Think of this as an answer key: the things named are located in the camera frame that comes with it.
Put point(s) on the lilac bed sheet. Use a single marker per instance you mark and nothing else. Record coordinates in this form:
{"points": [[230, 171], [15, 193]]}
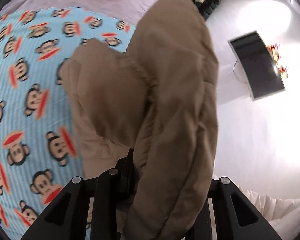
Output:
{"points": [[130, 11]]}

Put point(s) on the white duvet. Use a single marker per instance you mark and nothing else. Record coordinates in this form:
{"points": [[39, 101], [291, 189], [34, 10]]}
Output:
{"points": [[282, 214]]}

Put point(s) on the black wall television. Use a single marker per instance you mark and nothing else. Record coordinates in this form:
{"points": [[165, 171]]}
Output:
{"points": [[259, 67]]}

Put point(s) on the monkey print blue blanket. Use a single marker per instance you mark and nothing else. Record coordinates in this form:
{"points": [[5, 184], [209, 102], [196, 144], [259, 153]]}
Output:
{"points": [[38, 154]]}

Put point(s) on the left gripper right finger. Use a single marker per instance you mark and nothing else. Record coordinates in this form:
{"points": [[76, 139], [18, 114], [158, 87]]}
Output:
{"points": [[235, 215]]}

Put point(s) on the tan puffer jacket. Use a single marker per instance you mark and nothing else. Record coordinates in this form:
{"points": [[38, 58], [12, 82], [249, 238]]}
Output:
{"points": [[159, 99]]}

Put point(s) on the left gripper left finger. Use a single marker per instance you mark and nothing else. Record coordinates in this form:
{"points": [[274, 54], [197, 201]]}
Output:
{"points": [[88, 204]]}

